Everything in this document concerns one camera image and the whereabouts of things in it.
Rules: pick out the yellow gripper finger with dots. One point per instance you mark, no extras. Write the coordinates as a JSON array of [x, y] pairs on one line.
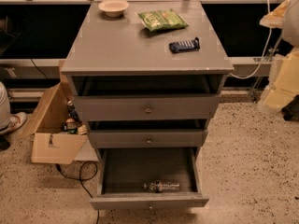
[[275, 18], [283, 84]]

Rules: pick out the clear plastic water bottle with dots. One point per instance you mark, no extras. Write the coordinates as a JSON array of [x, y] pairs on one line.
[[159, 186]]

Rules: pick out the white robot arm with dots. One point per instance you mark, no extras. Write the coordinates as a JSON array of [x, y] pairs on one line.
[[290, 28]]

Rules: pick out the grey top drawer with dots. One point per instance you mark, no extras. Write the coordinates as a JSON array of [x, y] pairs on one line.
[[92, 108]]

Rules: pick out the grey drawer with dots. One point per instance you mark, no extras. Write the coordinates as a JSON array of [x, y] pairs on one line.
[[124, 172], [92, 108], [150, 138]]

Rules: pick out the grey wooden drawer cabinet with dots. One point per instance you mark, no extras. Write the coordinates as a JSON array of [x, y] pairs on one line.
[[121, 57]]

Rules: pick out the grey bottom drawer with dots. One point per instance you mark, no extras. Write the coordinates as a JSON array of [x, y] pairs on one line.
[[124, 172]]

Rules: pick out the grey middle drawer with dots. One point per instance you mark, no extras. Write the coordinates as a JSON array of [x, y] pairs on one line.
[[150, 138]]

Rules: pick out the bottle in cardboard box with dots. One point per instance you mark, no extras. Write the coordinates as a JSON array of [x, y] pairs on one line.
[[72, 111]]

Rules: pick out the dark blue snack bar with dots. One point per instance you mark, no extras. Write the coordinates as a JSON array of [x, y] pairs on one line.
[[185, 46]]

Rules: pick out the green chip bag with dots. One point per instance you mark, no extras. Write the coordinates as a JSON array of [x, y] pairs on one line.
[[160, 20]]

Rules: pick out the beige bowl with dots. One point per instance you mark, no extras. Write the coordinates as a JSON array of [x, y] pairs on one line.
[[113, 8]]

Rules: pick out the open cardboard box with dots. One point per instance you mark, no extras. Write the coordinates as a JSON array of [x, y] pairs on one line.
[[51, 144]]

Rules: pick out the white sneaker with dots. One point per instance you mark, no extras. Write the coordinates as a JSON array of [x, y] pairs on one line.
[[12, 122]]

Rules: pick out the grey trouser leg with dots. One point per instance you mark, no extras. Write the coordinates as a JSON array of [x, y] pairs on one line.
[[4, 108]]

